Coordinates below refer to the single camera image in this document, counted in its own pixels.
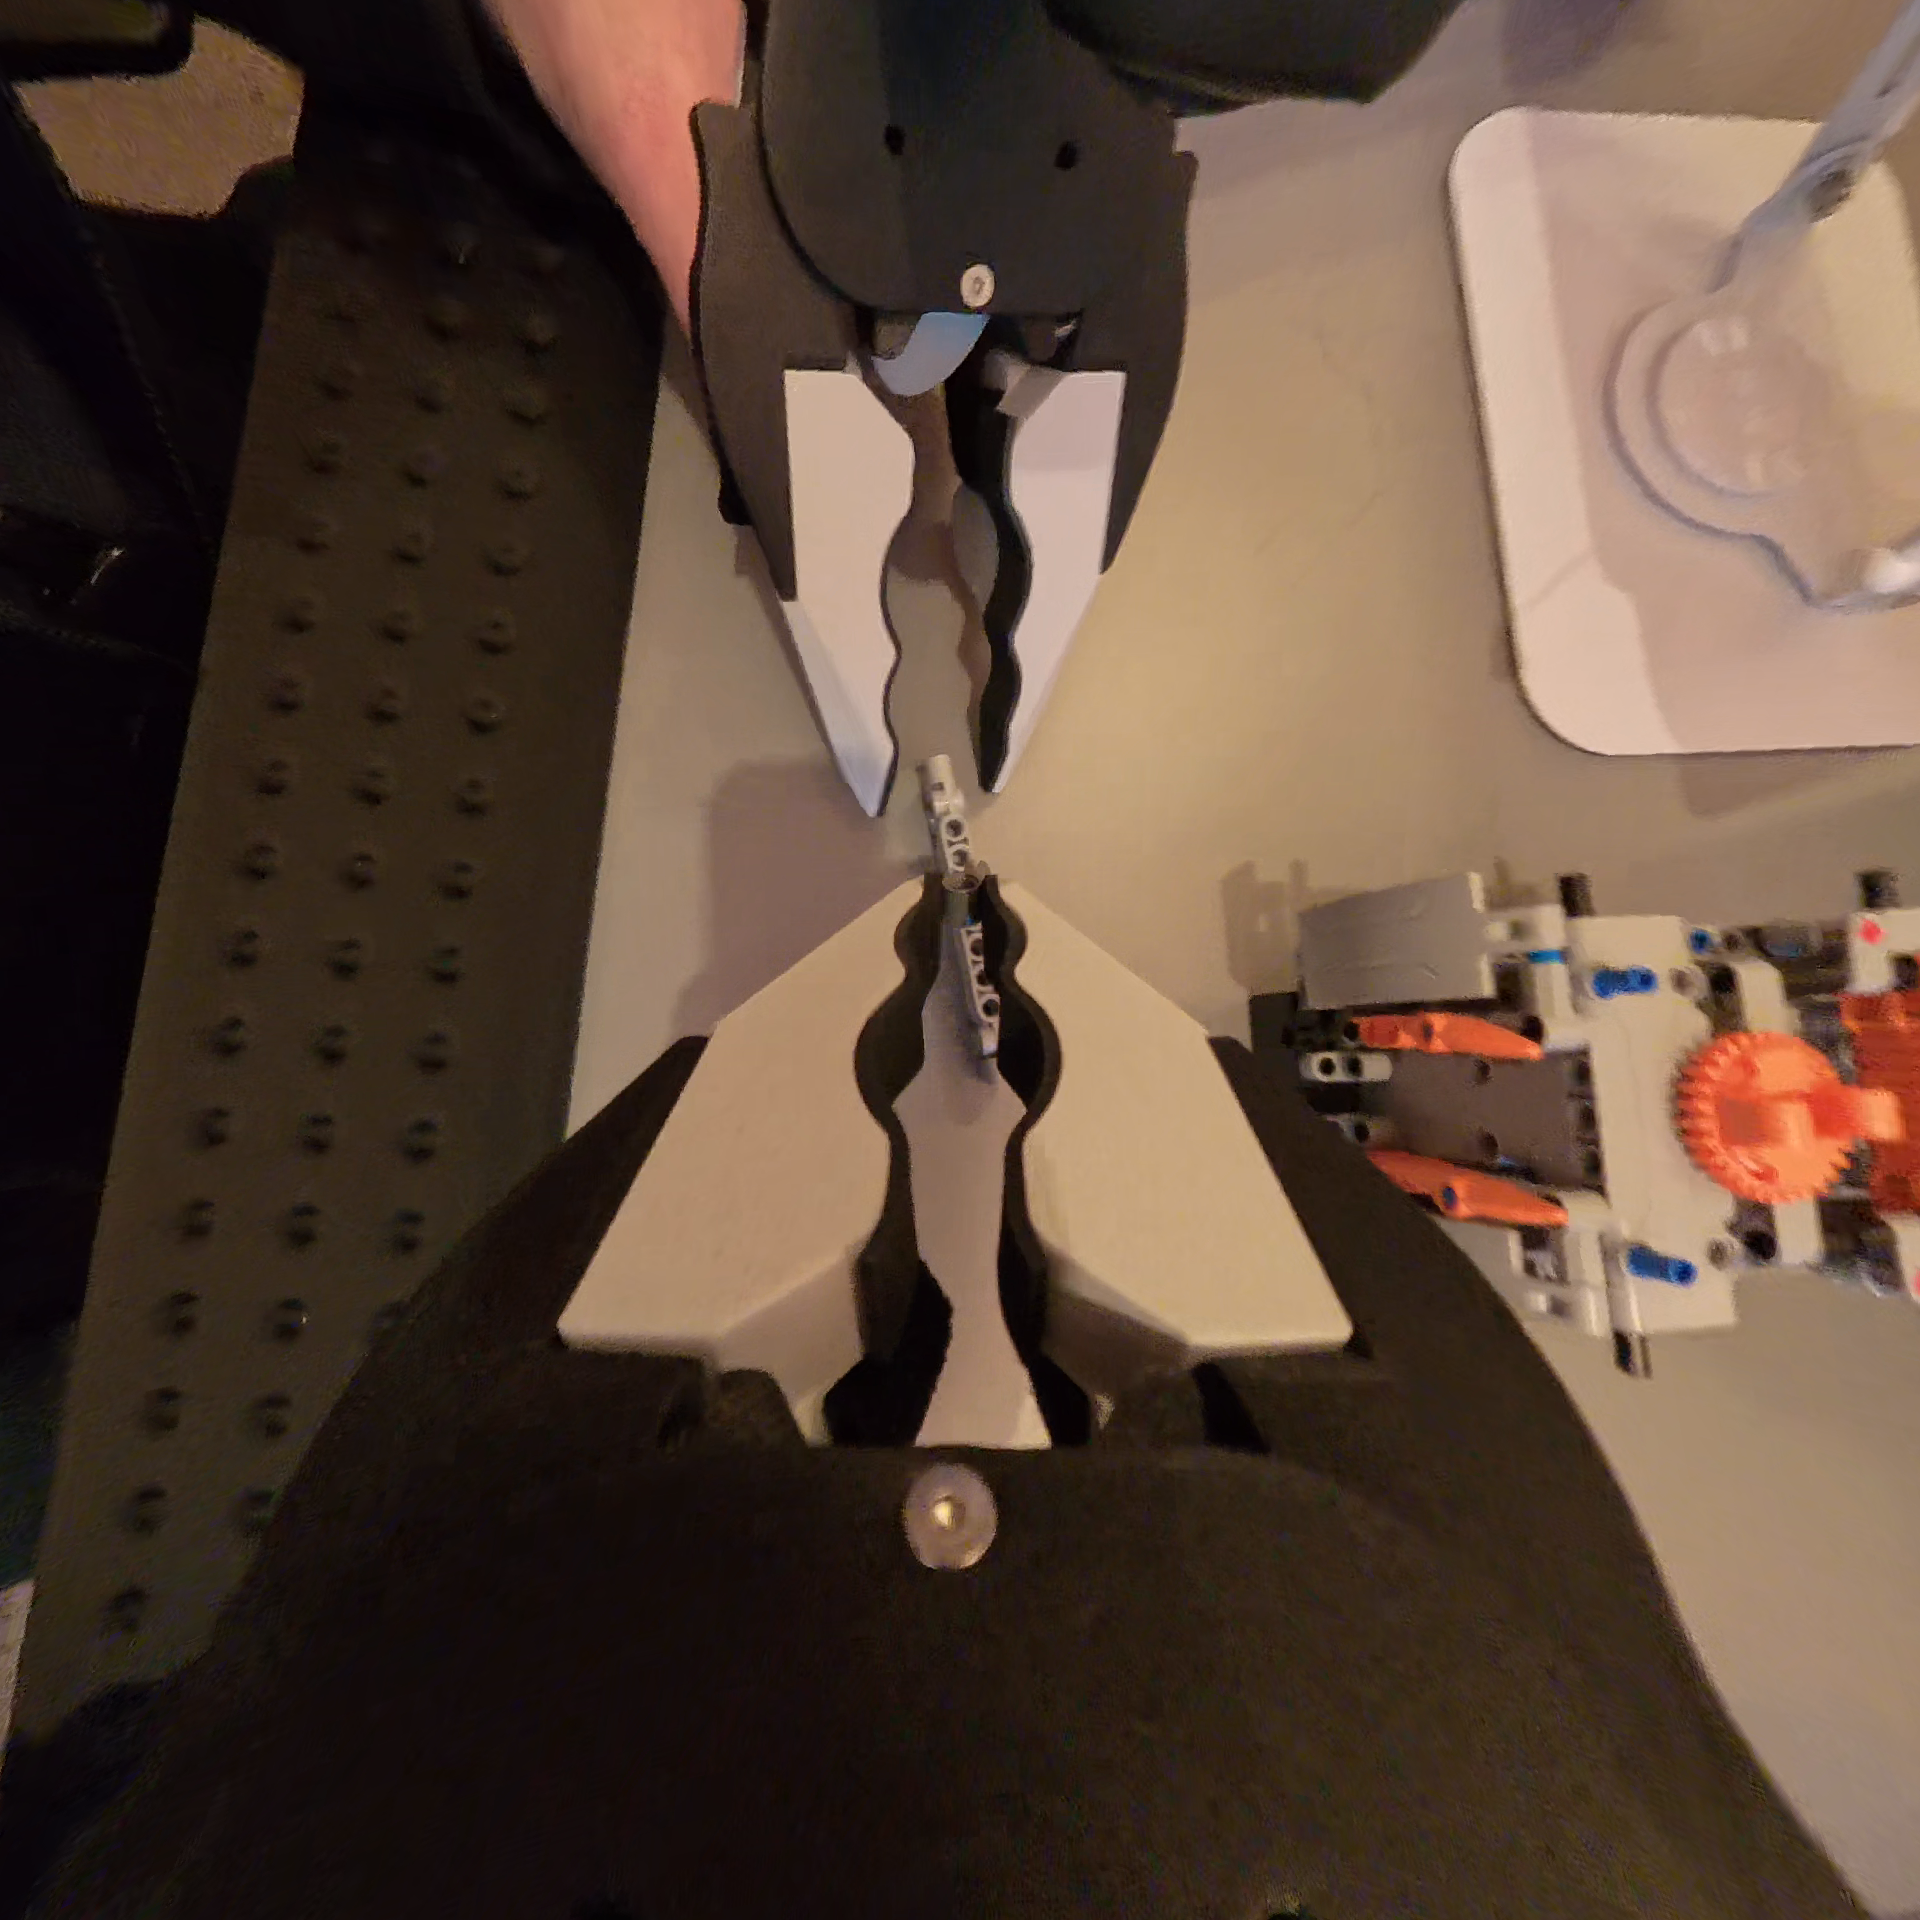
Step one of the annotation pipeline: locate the grey long toy brick beam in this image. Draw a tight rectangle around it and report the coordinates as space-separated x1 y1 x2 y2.
914 754 1009 1076

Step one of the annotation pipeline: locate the white metal board stand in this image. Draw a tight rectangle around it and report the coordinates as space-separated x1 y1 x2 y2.
1447 106 1920 760

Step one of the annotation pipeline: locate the grey orange toy brick model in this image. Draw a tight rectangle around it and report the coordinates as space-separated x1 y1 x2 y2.
1247 863 1920 1383

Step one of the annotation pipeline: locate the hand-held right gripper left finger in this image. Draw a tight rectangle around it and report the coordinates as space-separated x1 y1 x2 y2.
557 877 953 1444

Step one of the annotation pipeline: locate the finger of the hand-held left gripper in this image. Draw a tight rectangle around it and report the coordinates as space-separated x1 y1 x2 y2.
783 369 935 823
943 369 1129 794

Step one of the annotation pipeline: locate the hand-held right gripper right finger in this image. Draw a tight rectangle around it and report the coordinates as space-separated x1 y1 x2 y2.
983 877 1354 1444

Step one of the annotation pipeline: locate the grey curved toy brick panel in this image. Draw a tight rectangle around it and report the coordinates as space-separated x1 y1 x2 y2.
1295 877 1495 1011

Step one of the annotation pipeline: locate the person's left hand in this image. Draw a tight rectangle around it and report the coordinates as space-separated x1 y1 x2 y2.
479 0 751 338

